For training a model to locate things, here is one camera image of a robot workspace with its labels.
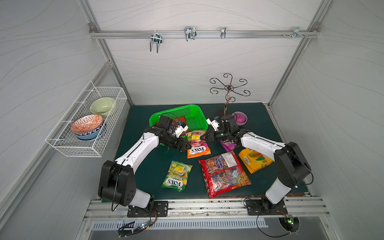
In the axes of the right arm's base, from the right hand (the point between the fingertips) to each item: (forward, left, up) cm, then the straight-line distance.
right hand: (200, 137), depth 84 cm
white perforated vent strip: (-42, +45, -14) cm, 63 cm away
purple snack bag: (+1, -18, -10) cm, 20 cm away
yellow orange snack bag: (-8, -31, -10) cm, 34 cm away
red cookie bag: (+22, +14, -11) cm, 28 cm away
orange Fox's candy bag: (-4, +1, -2) cm, 5 cm away
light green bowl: (+4, +49, +20) cm, 53 cm away
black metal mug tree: (+25, -16, +16) cm, 34 cm away
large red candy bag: (-16, -13, -12) cm, 24 cm away
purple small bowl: (+23, -28, -9) cm, 38 cm away
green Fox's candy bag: (-18, +12, -12) cm, 25 cm away
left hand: (-6, +7, 0) cm, 9 cm away
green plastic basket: (+25, +4, -14) cm, 29 cm away
